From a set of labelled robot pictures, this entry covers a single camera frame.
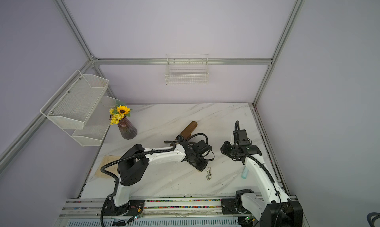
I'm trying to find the wooden watch stand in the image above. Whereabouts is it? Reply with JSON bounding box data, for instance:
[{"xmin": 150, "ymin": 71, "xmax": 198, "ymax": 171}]
[{"xmin": 179, "ymin": 121, "xmax": 198, "ymax": 140}]

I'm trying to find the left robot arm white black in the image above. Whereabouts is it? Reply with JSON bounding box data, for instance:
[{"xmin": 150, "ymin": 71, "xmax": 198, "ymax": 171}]
[{"xmin": 100, "ymin": 133, "xmax": 215, "ymax": 227}]

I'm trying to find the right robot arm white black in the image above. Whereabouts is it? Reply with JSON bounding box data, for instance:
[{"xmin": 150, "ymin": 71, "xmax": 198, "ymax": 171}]
[{"xmin": 221, "ymin": 128, "xmax": 303, "ymax": 227}]

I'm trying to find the light blue small object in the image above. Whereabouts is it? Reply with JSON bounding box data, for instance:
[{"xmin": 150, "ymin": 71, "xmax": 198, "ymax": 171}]
[{"xmin": 241, "ymin": 167, "xmax": 249, "ymax": 179}]

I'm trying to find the sunflower bouquet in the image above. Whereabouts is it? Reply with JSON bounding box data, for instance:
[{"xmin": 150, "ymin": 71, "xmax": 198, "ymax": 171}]
[{"xmin": 109, "ymin": 100, "xmax": 133, "ymax": 125}]

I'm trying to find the beige work glove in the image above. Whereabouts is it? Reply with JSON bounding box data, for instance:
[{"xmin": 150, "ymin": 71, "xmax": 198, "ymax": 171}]
[{"xmin": 94, "ymin": 155, "xmax": 121, "ymax": 179}]

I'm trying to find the lower white mesh shelf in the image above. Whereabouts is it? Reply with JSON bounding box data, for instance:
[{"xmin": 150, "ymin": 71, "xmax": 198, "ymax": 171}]
[{"xmin": 64, "ymin": 96, "xmax": 119, "ymax": 147}]

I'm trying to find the white mesh shelf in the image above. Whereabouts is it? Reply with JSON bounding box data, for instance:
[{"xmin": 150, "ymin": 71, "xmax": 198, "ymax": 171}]
[
  {"xmin": 64, "ymin": 96, "xmax": 119, "ymax": 147},
  {"xmin": 40, "ymin": 70, "xmax": 109, "ymax": 130}
]

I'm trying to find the upper white mesh shelf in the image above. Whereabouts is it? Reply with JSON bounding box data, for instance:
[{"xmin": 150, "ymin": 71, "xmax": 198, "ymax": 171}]
[{"xmin": 40, "ymin": 70, "xmax": 109, "ymax": 130}]

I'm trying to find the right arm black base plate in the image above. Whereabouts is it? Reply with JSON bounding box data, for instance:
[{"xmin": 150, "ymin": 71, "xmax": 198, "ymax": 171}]
[{"xmin": 221, "ymin": 198, "xmax": 247, "ymax": 215}]

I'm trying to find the aluminium rail frame front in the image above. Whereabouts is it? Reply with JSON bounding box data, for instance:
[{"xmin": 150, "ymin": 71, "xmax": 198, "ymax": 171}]
[{"xmin": 53, "ymin": 195, "xmax": 309, "ymax": 227}]

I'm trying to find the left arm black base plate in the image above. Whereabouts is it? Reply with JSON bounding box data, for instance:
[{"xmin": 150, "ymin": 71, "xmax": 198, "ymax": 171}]
[{"xmin": 101, "ymin": 199, "xmax": 145, "ymax": 216}]

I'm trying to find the white wire wall basket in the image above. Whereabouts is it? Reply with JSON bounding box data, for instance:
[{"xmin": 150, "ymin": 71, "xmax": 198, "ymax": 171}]
[{"xmin": 165, "ymin": 54, "xmax": 209, "ymax": 86}]

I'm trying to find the black cable loop corner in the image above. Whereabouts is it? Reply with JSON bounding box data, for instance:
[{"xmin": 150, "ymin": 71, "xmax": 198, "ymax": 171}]
[{"xmin": 366, "ymin": 212, "xmax": 380, "ymax": 227}]

